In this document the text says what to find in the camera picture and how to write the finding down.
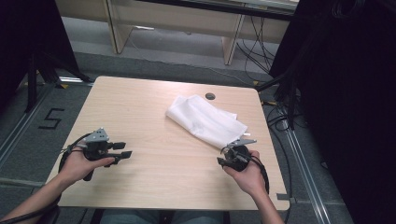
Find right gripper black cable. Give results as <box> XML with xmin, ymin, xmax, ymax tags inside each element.
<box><xmin>247</xmin><ymin>154</ymin><xmax>271</xmax><ymax>196</ymax></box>

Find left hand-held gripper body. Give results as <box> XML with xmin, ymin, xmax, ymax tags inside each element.
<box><xmin>81</xmin><ymin>127</ymin><xmax>111</xmax><ymax>182</ymax></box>

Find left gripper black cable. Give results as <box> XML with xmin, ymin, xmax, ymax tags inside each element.
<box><xmin>0</xmin><ymin>133</ymin><xmax>92</xmax><ymax>224</ymax></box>

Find metal floor rail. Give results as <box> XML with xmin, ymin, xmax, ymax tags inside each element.
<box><xmin>278</xmin><ymin>119</ymin><xmax>332</xmax><ymax>224</ymax></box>
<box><xmin>0</xmin><ymin>76</ymin><xmax>95</xmax><ymax>171</ymax></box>

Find black metal stand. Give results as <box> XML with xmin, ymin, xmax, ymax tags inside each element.
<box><xmin>255</xmin><ymin>70</ymin><xmax>301</xmax><ymax>131</ymax></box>
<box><xmin>23</xmin><ymin>50</ymin><xmax>92</xmax><ymax>114</ymax></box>

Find black curtain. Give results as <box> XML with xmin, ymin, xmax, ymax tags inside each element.
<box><xmin>0</xmin><ymin>0</ymin><xmax>82</xmax><ymax>110</ymax></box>
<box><xmin>268</xmin><ymin>0</ymin><xmax>396</xmax><ymax>224</ymax></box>

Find black floor cables beside table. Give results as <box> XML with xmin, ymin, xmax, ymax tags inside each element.
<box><xmin>261</xmin><ymin>98</ymin><xmax>295</xmax><ymax>224</ymax></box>

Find person's legs in jeans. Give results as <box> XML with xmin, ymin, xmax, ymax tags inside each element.
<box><xmin>98</xmin><ymin>209</ymin><xmax>226</xmax><ymax>224</ymax></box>

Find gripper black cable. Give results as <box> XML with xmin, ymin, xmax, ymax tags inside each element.
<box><xmin>247</xmin><ymin>154</ymin><xmax>271</xmax><ymax>196</ymax></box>
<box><xmin>0</xmin><ymin>133</ymin><xmax>92</xmax><ymax>224</ymax></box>

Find white towel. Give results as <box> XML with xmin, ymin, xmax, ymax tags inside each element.
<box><xmin>164</xmin><ymin>93</ymin><xmax>251</xmax><ymax>149</ymax></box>

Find bundle of black floor cables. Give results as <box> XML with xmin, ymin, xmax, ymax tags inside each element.
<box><xmin>235</xmin><ymin>14</ymin><xmax>279</xmax><ymax>82</ymax></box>

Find person's left hand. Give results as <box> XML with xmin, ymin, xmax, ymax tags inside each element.
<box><xmin>57</xmin><ymin>146</ymin><xmax>116</xmax><ymax>189</ymax></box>

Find person's right hand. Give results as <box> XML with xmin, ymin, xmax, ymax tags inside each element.
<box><xmin>222</xmin><ymin>149</ymin><xmax>269</xmax><ymax>198</ymax></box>

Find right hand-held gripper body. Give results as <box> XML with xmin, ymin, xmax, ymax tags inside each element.
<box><xmin>223</xmin><ymin>138</ymin><xmax>258</xmax><ymax>173</ymax></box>

